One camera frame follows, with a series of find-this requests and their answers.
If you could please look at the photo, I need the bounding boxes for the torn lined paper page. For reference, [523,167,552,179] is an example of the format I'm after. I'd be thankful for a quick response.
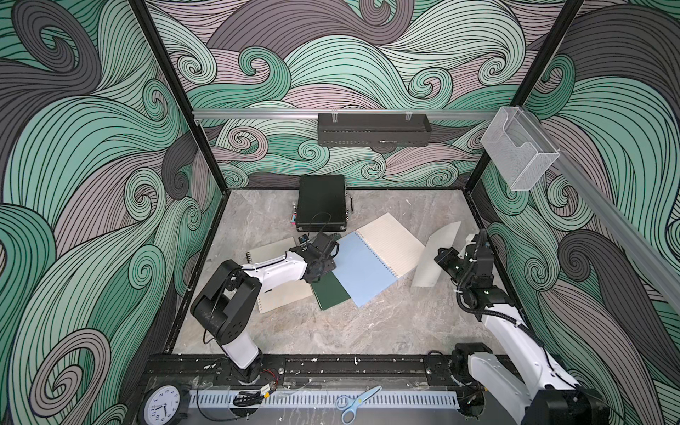
[412,221,461,288]

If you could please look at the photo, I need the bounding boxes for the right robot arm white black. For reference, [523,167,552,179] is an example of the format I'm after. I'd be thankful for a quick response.
[434,230,614,424]

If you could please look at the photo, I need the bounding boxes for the white slotted cable duct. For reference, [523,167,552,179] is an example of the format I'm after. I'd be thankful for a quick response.
[189,390,460,410]

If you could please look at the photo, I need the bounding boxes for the dark green spiral notebook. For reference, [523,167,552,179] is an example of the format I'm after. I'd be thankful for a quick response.
[311,272,351,311]

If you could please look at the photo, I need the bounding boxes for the black wall tray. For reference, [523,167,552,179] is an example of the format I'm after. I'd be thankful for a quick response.
[317,113,432,148]

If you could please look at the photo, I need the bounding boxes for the aluminium rail right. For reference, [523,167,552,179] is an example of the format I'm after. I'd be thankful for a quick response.
[535,117,679,308]

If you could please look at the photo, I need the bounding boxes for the round analog clock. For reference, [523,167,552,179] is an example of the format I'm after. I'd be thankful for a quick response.
[138,384,184,425]

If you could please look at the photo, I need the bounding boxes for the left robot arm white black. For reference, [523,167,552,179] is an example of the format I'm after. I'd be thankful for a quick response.
[191,232,339,384]

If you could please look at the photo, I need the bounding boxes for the clear plastic wall holder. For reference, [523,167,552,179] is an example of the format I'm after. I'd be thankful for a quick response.
[481,106,561,191]

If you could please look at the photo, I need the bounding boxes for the aluminium rail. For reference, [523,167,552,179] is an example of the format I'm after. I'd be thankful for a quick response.
[193,108,498,120]
[535,117,679,308]

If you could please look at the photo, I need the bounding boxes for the aluminium rail back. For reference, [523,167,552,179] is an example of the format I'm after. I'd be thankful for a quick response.
[193,108,498,120]

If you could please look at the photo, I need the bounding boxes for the light blue scissors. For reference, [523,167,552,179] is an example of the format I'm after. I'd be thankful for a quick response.
[335,386,383,425]

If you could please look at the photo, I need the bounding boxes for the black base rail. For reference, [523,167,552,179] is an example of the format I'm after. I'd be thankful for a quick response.
[139,352,454,389]

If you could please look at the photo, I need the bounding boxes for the black hard case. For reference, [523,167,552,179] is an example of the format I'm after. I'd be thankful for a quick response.
[296,175,347,232]

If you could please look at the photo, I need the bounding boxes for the beige spiral notebook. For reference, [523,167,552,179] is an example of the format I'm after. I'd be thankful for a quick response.
[246,237,313,313]

